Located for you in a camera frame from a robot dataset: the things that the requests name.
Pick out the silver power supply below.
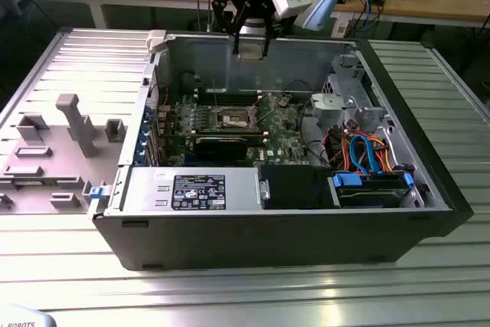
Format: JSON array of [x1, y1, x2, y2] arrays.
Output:
[[124, 167, 265, 216]]

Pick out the blue plastic clip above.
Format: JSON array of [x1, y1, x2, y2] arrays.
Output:
[[88, 185, 112, 201]]

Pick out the green motherboard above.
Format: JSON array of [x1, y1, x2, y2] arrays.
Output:
[[155, 91, 309, 169]]

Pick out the grey parts rack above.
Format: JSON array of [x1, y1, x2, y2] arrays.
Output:
[[0, 93, 129, 215]]

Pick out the silver CPU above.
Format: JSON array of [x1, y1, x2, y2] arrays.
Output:
[[239, 44, 265, 61]]

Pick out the black graphics card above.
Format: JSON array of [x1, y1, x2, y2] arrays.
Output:
[[193, 134, 250, 162]]

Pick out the black PC case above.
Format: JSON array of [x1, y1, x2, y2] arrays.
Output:
[[91, 27, 475, 273]]

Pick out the blue network cable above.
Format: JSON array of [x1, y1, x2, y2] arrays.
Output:
[[363, 0, 378, 35]]

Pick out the CPU socket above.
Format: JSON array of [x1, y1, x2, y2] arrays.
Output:
[[214, 103, 263, 132]]

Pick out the silver metal drive cage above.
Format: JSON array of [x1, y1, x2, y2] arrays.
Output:
[[329, 53, 387, 131]]

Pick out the orange wire bundle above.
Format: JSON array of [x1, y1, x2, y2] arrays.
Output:
[[324, 129, 352, 171], [373, 136, 401, 173]]

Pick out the grey round metal bracket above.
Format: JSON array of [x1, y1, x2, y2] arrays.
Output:
[[309, 92, 355, 129]]

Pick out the blue data wire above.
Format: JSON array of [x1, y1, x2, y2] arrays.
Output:
[[348, 133, 384, 177]]

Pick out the hard disk in blue carrier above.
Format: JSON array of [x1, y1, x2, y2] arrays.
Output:
[[332, 172, 417, 209]]

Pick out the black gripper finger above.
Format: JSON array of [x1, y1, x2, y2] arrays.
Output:
[[247, 0, 278, 57], [211, 0, 250, 55]]

